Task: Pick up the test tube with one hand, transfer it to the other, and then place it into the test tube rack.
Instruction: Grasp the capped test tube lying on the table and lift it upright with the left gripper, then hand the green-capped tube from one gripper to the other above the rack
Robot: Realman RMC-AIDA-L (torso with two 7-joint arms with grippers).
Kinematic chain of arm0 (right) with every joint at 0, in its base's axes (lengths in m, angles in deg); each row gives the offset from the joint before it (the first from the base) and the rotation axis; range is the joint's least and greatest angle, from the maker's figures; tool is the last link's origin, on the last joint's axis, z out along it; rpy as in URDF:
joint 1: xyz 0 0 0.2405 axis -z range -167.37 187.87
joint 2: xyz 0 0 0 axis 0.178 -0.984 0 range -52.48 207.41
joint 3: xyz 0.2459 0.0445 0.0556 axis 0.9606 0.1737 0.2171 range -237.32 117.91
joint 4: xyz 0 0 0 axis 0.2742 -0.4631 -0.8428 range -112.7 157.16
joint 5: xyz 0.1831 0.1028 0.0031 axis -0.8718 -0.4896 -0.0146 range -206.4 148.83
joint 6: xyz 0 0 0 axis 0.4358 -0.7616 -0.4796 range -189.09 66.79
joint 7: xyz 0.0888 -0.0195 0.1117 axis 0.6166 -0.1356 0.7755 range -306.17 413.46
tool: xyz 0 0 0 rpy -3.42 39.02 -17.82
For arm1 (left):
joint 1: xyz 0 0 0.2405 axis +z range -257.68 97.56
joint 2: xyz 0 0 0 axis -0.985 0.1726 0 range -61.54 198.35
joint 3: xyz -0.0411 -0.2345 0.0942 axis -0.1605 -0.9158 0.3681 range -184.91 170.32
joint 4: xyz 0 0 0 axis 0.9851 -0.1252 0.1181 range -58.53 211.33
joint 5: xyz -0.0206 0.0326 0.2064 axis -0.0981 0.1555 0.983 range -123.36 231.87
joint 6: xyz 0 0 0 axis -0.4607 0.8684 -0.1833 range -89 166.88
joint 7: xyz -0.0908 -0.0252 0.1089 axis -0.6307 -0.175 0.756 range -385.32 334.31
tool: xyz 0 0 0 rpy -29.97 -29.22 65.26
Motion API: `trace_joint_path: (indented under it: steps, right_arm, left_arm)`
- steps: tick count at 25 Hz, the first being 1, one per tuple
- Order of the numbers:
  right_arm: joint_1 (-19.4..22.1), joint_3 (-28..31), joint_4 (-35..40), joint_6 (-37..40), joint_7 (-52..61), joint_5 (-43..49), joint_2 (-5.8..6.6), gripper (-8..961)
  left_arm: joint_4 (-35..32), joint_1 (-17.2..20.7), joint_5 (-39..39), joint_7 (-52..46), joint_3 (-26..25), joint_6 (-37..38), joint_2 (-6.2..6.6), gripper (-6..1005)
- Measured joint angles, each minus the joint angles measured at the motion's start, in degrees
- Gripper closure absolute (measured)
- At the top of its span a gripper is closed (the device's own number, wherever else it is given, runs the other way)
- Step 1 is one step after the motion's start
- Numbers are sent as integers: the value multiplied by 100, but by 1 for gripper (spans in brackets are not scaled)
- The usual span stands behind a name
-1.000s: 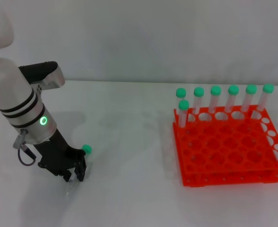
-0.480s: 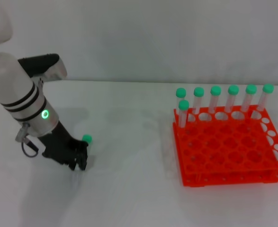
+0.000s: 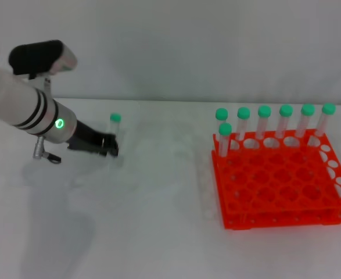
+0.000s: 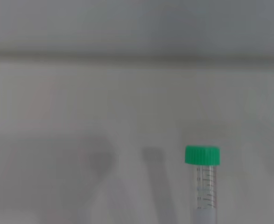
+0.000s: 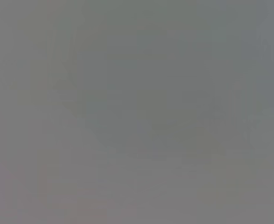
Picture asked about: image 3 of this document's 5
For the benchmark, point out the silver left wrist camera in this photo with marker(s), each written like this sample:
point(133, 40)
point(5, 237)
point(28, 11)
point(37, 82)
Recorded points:
point(36, 58)

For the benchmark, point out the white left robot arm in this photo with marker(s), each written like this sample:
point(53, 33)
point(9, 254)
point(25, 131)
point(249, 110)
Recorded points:
point(22, 104)

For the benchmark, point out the orange test tube rack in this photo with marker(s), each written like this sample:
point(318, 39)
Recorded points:
point(274, 180)

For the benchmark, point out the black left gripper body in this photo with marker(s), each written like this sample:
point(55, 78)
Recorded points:
point(86, 139)

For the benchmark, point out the green-capped clear test tube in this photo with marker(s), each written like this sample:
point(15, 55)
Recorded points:
point(221, 113)
point(115, 117)
point(225, 129)
point(286, 110)
point(264, 111)
point(328, 108)
point(243, 113)
point(308, 110)

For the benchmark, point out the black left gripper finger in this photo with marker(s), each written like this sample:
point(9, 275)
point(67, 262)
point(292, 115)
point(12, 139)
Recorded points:
point(110, 152)
point(109, 140)

